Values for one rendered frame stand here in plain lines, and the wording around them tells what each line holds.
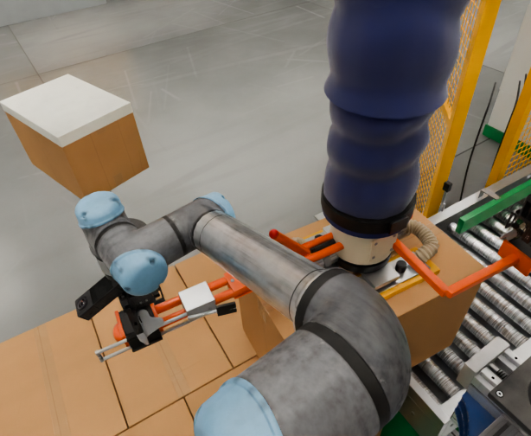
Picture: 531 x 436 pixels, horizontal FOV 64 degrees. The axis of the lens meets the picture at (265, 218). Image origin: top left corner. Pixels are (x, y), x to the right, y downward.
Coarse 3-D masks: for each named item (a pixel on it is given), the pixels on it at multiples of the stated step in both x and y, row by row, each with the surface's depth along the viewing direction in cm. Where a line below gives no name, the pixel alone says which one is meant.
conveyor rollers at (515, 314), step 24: (504, 216) 205; (480, 288) 175; (504, 288) 175; (528, 288) 176; (480, 312) 168; (504, 312) 168; (456, 336) 159; (480, 336) 160; (504, 336) 161; (456, 360) 152
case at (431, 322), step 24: (408, 240) 125; (456, 264) 118; (480, 264) 118; (408, 288) 113; (432, 288) 112; (240, 312) 144; (264, 312) 112; (408, 312) 108; (432, 312) 116; (456, 312) 125; (264, 336) 122; (288, 336) 104; (408, 336) 118; (432, 336) 128
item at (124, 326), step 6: (144, 306) 94; (150, 306) 94; (114, 312) 93; (120, 312) 93; (150, 312) 93; (156, 312) 93; (120, 318) 92; (126, 318) 92; (120, 324) 91; (126, 324) 91; (120, 330) 90; (126, 330) 90; (132, 330) 90; (162, 330) 93; (126, 342) 90
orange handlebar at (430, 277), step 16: (320, 240) 108; (304, 256) 105; (320, 256) 105; (400, 256) 105; (416, 256) 103; (512, 256) 101; (432, 272) 99; (480, 272) 98; (496, 272) 99; (240, 288) 98; (448, 288) 95; (464, 288) 96; (160, 304) 96; (176, 304) 97; (176, 320) 94
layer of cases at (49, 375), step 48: (48, 336) 169; (96, 336) 168; (192, 336) 166; (240, 336) 164; (0, 384) 155; (48, 384) 154; (96, 384) 153; (144, 384) 152; (192, 384) 151; (0, 432) 143; (48, 432) 142; (96, 432) 141; (144, 432) 140; (192, 432) 139
